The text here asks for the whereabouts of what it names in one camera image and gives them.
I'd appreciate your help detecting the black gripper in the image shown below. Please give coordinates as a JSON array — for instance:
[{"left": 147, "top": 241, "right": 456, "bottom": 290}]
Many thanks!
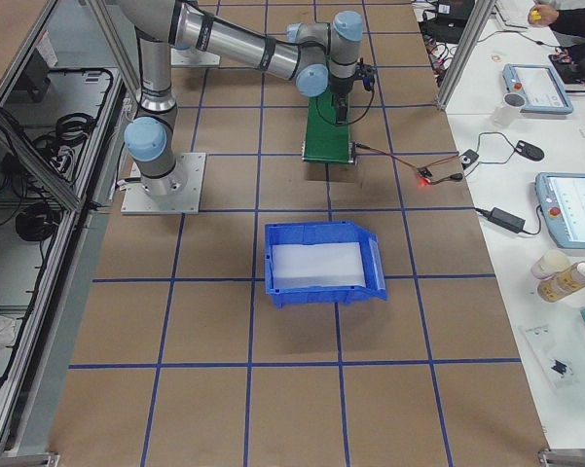
[{"left": 329, "top": 72, "right": 376, "bottom": 125}]

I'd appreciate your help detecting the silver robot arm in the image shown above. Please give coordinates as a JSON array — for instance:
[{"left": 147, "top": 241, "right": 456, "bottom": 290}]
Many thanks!
[{"left": 119, "top": 1, "right": 376, "bottom": 199}]

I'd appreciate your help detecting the green conveyor belt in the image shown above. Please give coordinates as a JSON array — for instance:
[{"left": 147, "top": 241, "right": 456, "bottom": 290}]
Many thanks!
[{"left": 302, "top": 90, "right": 356, "bottom": 164}]

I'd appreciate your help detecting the small red-lit controller board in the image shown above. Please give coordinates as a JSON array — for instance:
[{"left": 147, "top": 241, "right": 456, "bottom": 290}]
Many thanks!
[{"left": 417, "top": 167, "right": 432, "bottom": 187}]

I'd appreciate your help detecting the blue plastic bin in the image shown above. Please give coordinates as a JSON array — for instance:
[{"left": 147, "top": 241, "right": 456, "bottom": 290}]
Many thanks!
[{"left": 264, "top": 221, "right": 387, "bottom": 308}]

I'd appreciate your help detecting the white foam sheet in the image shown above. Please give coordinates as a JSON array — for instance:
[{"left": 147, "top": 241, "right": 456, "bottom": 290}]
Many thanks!
[{"left": 271, "top": 242, "right": 366, "bottom": 289}]

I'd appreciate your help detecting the white tape roll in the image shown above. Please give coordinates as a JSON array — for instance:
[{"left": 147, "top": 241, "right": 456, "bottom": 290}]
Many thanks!
[{"left": 491, "top": 92, "right": 526, "bottom": 127}]

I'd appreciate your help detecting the black power adapter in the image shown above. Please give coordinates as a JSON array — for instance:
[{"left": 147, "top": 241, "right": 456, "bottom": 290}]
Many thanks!
[{"left": 474, "top": 205, "right": 542, "bottom": 236}]

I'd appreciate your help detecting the black computer mouse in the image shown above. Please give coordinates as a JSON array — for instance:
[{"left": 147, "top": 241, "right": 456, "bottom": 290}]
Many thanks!
[{"left": 515, "top": 140, "right": 545, "bottom": 162}]

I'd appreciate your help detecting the teach pendant far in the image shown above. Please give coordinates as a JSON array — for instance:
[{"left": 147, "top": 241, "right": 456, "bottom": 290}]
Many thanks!
[{"left": 502, "top": 64, "right": 573, "bottom": 115}]

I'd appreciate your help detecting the teach pendant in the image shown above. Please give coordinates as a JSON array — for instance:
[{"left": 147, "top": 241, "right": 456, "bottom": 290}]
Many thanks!
[
  {"left": 534, "top": 172, "right": 585, "bottom": 249},
  {"left": 502, "top": 64, "right": 573, "bottom": 115}
]

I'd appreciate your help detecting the teach pendant near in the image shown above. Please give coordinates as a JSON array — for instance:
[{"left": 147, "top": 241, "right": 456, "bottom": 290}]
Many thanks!
[{"left": 534, "top": 172, "right": 585, "bottom": 249}]

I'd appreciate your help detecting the white paper cup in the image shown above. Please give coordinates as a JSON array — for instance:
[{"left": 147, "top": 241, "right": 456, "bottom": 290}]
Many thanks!
[{"left": 530, "top": 249, "right": 570, "bottom": 279}]

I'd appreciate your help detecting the yellow drink can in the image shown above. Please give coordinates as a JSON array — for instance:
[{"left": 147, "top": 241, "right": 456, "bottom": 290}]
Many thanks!
[{"left": 537, "top": 261, "right": 585, "bottom": 303}]

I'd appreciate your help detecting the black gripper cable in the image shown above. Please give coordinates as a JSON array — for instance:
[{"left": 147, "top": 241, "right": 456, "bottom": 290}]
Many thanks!
[{"left": 315, "top": 57, "right": 377, "bottom": 128}]

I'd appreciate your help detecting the red conveyor power cable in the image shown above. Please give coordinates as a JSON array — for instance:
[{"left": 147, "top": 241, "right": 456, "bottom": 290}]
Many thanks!
[{"left": 353, "top": 141, "right": 464, "bottom": 187}]

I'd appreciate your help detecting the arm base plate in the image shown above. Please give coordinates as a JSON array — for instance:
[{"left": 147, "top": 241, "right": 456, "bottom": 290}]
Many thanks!
[
  {"left": 121, "top": 153, "right": 206, "bottom": 215},
  {"left": 171, "top": 49, "right": 220, "bottom": 68}
]

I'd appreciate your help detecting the aluminium frame post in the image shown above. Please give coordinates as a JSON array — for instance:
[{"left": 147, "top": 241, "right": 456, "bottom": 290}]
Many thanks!
[{"left": 436, "top": 0, "right": 495, "bottom": 111}]

